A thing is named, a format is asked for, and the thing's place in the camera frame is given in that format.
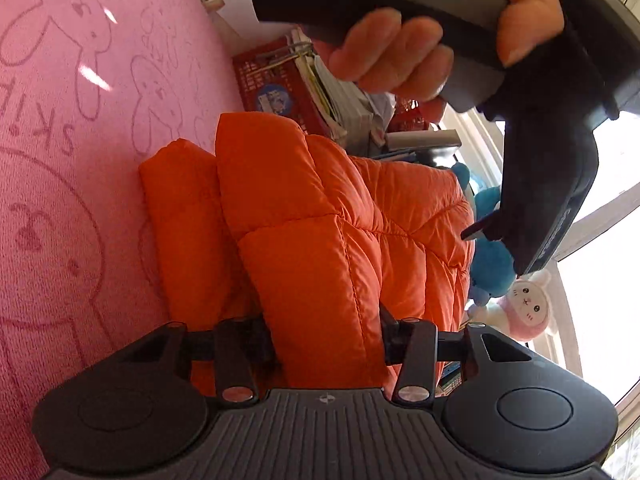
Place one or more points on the small red basket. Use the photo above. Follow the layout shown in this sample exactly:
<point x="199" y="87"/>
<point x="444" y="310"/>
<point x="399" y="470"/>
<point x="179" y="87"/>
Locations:
<point x="410" y="115"/>

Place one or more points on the grey flat panel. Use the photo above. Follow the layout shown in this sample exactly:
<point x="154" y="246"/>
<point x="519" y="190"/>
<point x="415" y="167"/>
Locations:
<point x="425" y="139"/>

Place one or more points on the pink rabbit-print mat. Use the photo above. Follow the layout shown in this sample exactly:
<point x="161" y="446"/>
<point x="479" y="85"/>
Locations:
<point x="75" y="160"/>

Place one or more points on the stack of paper workbooks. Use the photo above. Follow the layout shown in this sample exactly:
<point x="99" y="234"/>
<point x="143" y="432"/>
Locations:
<point x="345" y="105"/>

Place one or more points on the large blue plush toy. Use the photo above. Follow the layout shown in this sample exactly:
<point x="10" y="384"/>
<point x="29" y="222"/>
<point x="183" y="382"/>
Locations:
<point x="492" y="265"/>

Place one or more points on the person's left hand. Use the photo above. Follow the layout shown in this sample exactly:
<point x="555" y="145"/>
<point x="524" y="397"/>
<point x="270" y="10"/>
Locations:
<point x="395" y="55"/>

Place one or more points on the red plastic crate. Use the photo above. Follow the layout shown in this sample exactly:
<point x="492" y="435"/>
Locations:
<point x="270" y="80"/>

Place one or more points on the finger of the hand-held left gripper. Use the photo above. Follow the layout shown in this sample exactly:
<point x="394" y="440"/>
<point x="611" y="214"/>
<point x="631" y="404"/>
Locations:
<point x="482" y="227"/>

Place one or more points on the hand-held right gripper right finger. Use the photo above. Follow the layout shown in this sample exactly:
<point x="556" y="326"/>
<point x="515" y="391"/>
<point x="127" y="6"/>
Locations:
<point x="392" y="345"/>

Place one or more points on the orange down jacket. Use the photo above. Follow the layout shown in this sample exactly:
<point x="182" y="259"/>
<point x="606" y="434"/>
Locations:
<point x="300" y="210"/>

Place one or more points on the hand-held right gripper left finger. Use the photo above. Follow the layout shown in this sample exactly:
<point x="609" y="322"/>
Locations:
<point x="260" y="345"/>

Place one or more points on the white rabbit plush toy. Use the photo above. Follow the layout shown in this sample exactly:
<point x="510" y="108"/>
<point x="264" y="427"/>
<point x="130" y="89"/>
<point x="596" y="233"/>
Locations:
<point x="525" y="305"/>

